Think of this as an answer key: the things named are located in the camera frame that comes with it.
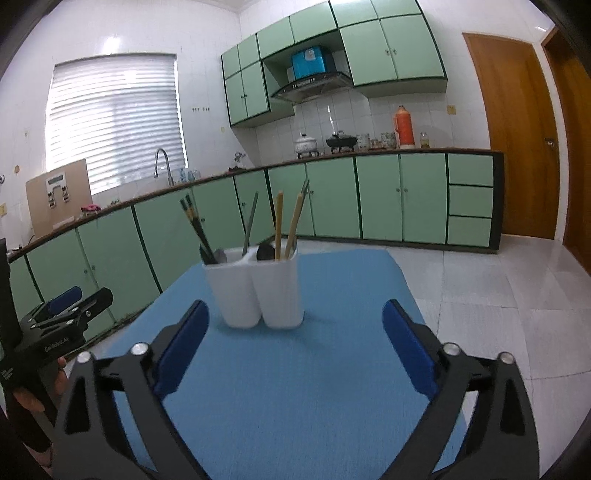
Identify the brown cardboard box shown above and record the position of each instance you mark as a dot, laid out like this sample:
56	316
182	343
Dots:
69	207

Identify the glass jar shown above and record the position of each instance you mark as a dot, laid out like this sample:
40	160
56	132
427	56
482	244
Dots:
388	141
362	141

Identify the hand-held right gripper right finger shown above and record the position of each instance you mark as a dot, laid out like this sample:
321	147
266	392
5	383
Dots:
408	350

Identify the black plastic spoon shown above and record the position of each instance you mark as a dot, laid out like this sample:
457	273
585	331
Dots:
265	252

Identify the white cooking pot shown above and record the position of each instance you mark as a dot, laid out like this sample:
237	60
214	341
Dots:
306	145

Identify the small glass bottle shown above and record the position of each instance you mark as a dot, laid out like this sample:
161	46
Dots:
424	141

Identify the pink cloth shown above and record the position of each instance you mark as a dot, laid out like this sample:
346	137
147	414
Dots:
90	208

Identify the person's left hand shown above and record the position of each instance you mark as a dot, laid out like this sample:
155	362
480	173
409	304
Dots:
61	376

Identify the black wok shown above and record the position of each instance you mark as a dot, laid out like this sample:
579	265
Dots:
341	141

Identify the white two-compartment utensil holder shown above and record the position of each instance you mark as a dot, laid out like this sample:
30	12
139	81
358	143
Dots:
277	295

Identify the green wall cabinets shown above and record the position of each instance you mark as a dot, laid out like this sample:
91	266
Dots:
392	46

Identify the white window blinds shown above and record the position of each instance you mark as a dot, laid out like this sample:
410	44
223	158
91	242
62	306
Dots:
115	124

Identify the green base cabinets with countertop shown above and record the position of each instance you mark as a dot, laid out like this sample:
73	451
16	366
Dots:
332	198

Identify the orange thermos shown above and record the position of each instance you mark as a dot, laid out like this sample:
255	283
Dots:
405	129

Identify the blue table mat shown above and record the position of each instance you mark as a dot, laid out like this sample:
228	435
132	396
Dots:
323	369

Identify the metal range hood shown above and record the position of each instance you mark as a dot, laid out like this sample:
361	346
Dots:
311	87

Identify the wooden door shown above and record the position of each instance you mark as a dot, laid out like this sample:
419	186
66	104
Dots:
577	161
517	138

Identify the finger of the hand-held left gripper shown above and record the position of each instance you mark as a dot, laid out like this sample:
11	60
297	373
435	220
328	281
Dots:
64	300
97	302

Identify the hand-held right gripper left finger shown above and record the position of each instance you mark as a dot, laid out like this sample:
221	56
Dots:
184	350

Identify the blue box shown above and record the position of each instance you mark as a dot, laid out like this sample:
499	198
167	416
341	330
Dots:
309	62

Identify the clear glass cups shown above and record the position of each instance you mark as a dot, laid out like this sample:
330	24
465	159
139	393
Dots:
189	175

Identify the metal chopstick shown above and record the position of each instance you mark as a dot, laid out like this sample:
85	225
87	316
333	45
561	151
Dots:
250	224
304	187

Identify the black chopstick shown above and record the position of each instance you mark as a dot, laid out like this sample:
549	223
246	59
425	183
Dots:
202	228
195	228

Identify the curved metal faucet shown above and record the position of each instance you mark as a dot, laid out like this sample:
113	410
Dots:
166	159

